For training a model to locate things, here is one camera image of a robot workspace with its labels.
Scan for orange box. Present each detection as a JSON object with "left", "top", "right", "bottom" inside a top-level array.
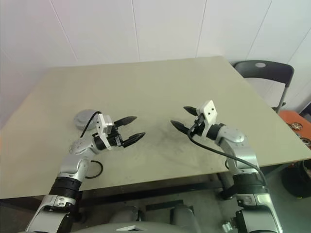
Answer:
[{"left": 278, "top": 110, "right": 311, "bottom": 146}]

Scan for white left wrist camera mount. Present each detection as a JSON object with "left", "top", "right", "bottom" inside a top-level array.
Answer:
[{"left": 96, "top": 113, "right": 115, "bottom": 151}]

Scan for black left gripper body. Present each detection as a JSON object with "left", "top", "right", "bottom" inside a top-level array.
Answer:
[{"left": 106, "top": 126, "right": 125, "bottom": 148}]

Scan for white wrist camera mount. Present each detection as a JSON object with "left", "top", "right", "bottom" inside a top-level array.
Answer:
[
  {"left": 196, "top": 100, "right": 218, "bottom": 138},
  {"left": 96, "top": 113, "right": 115, "bottom": 151}
]

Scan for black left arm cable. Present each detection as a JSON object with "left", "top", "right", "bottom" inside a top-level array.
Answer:
[{"left": 79, "top": 111, "right": 104, "bottom": 180}]

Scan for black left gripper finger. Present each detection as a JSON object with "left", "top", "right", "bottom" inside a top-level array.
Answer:
[
  {"left": 122, "top": 132, "right": 146, "bottom": 148},
  {"left": 113, "top": 116, "right": 138, "bottom": 127}
]

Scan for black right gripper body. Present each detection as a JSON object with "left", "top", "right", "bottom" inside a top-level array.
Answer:
[{"left": 189, "top": 114, "right": 207, "bottom": 138}]

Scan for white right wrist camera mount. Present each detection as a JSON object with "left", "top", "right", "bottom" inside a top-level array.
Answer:
[{"left": 196, "top": 100, "right": 218, "bottom": 138}]

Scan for black round container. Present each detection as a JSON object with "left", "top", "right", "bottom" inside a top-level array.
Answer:
[{"left": 281, "top": 160, "right": 311, "bottom": 201}]

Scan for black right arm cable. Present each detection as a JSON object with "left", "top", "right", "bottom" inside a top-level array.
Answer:
[{"left": 188, "top": 115, "right": 268, "bottom": 192}]

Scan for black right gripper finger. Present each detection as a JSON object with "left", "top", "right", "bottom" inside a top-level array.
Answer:
[
  {"left": 183, "top": 106, "right": 200, "bottom": 117},
  {"left": 170, "top": 120, "right": 192, "bottom": 135}
]

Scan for dark grey rounded shape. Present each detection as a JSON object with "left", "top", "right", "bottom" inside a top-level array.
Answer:
[{"left": 170, "top": 205, "right": 195, "bottom": 233}]

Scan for black folding chair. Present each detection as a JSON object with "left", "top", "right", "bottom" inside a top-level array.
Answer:
[{"left": 232, "top": 60, "right": 295, "bottom": 114}]

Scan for black table frame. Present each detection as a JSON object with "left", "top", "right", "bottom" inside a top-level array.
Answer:
[{"left": 77, "top": 169, "right": 239, "bottom": 207}]

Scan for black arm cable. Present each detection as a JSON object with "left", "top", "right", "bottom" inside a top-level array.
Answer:
[
  {"left": 79, "top": 111, "right": 104, "bottom": 180},
  {"left": 188, "top": 115, "right": 268, "bottom": 192}
]

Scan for silver disc part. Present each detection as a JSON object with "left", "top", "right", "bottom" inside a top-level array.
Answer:
[{"left": 73, "top": 109, "right": 101, "bottom": 123}]

